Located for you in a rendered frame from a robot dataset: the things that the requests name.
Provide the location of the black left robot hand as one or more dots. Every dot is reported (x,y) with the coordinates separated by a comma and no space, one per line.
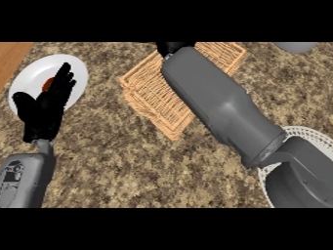
(43,110)

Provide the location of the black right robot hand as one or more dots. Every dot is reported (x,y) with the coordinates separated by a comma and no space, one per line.
(173,46)

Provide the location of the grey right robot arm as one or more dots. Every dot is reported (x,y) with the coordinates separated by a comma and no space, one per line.
(231,114)

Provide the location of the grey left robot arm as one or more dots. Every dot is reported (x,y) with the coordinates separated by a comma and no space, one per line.
(19,182)

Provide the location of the woven orange placemat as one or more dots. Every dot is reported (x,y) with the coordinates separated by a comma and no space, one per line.
(149,94)

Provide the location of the white perforated basket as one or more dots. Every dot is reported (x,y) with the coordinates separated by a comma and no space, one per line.
(317,140)

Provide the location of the orange red food item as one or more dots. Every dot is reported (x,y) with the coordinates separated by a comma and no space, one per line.
(47,84)

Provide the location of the white round plate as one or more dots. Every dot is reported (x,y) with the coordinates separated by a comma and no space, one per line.
(34,73)

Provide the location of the grey rounded object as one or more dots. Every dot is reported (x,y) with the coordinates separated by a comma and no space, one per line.
(296,46)

